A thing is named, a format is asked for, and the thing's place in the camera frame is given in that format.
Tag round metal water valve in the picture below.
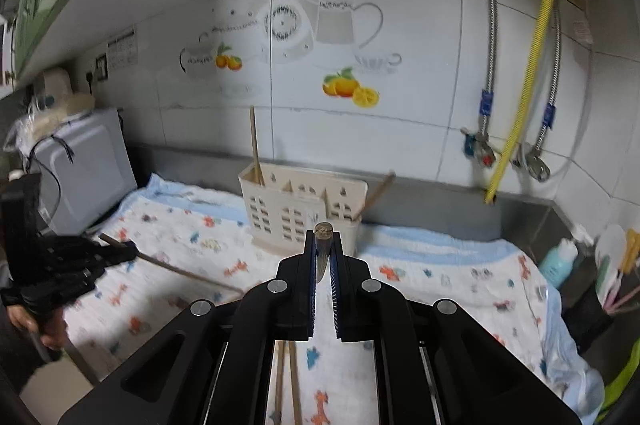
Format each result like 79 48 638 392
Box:
515 142 551 183

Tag white microwave oven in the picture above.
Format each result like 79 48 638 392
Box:
30 107 138 236

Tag short braided metal hose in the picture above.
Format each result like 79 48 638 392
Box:
520 0 583 156

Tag orange fruit wall decal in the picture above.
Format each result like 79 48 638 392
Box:
322 67 381 108

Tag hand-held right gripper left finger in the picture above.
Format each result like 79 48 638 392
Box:
57 232 318 425

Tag green plastic basket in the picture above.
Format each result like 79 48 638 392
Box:
597 345 640 425

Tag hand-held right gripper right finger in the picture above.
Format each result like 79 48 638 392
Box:
330 232 583 425

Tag light blue towel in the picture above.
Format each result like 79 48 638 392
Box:
120 172 606 425

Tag teal pump bottle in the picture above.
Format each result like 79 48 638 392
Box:
539 225 588 291

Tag bowl with oranges wall decal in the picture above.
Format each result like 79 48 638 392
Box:
180 32 244 80

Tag long braided metal hose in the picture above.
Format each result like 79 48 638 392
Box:
447 0 501 146

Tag white plastic spoon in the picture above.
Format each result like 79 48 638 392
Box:
594 224 628 306

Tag yellow corrugated gas hose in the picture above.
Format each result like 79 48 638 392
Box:
484 0 558 206

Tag cream plastic utensil holder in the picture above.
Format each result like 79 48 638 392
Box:
238 162 368 258

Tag teacup wall decal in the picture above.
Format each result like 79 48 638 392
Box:
354 52 403 76

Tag black power cable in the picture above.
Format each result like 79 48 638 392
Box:
27 132 76 226

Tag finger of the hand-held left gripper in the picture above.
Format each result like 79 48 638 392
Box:
7 270 104 309
35 237 139 269

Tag pink plastic utensil handles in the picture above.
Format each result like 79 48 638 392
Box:
602 270 640 313

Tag teapot and plate wall decal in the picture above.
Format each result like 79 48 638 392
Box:
250 0 385 66

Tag white animal print cloth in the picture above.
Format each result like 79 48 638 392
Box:
65 185 566 425

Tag yellow plastic utensil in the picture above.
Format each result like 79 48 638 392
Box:
620 229 640 276

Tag red handled water valve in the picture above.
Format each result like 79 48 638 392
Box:
460 127 498 168

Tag brown wooden chopstick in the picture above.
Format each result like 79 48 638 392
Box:
272 340 286 425
286 340 304 425
312 221 335 286
357 171 397 216
249 106 266 186
97 232 246 297

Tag white printed wall label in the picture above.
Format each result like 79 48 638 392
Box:
107 30 138 70

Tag person's left hand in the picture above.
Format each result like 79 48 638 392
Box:
5 303 69 352

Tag clear plastic bag bundle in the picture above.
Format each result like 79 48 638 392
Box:
5 67 96 150

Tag black utensil cup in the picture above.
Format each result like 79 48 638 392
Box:
562 270 631 356

